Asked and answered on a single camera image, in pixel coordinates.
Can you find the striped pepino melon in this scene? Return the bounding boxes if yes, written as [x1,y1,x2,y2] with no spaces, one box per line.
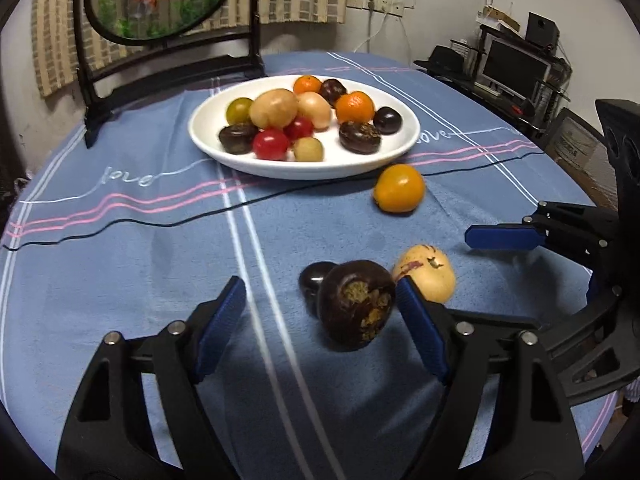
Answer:
[391,244,457,305]

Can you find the red cherry tomato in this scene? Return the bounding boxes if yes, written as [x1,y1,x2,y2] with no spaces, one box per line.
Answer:
[283,116,316,142]
[252,128,291,162]

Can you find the oval cream fruit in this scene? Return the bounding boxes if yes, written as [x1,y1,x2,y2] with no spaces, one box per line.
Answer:
[296,91,333,131]

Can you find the orange-yellow tomato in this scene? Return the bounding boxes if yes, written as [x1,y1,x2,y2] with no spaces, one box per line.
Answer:
[373,163,426,214]

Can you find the dark brown water chestnut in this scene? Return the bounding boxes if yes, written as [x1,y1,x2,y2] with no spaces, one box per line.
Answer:
[318,259,397,352]
[298,261,338,318]
[339,121,382,155]
[218,122,260,156]

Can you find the white oval plate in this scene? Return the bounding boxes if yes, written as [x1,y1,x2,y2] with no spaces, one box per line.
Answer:
[188,75,421,181]

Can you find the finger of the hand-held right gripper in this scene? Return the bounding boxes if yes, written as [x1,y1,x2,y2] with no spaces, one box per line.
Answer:
[447,270,629,407]
[464,200,622,272]

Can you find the dark purple plum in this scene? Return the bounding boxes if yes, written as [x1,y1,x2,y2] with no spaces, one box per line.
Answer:
[372,106,403,136]
[319,78,348,108]

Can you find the black speaker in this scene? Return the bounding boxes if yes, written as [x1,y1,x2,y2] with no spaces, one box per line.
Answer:
[526,11,561,44]

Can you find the round goldfish screen black stand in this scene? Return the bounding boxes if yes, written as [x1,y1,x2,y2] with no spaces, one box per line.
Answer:
[72,0,266,149]

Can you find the mandarin orange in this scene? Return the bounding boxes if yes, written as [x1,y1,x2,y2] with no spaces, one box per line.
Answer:
[292,75,323,96]
[335,91,376,126]

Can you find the white power cable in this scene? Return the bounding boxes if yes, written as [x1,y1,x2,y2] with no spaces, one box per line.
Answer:
[352,0,421,54]

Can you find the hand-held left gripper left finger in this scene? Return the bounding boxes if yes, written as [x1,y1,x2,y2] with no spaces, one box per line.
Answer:
[55,276,247,480]

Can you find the blue striped tablecloth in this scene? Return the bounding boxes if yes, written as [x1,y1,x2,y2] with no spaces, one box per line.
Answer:
[0,50,618,480]

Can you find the white wall power outlets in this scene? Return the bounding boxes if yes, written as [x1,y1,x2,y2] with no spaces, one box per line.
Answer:
[347,0,406,17]

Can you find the computer monitor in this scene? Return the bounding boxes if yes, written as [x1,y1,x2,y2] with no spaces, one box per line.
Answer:
[480,37,553,102]

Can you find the tan oval fruit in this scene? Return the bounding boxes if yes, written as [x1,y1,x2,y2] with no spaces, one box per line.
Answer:
[249,88,300,129]

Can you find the black computer desk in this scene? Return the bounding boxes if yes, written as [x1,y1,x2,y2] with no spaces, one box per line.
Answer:
[430,25,573,128]

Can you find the black hat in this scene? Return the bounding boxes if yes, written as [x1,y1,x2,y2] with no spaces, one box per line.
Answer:
[414,45,467,79]

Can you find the small yellow-green fruit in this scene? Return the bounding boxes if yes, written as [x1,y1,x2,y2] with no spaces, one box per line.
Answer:
[292,136,324,163]

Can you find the olive green tomato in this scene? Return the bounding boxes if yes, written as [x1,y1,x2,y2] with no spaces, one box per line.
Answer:
[226,97,254,125]

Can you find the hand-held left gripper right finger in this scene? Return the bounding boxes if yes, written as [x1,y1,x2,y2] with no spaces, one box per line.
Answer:
[396,277,587,480]

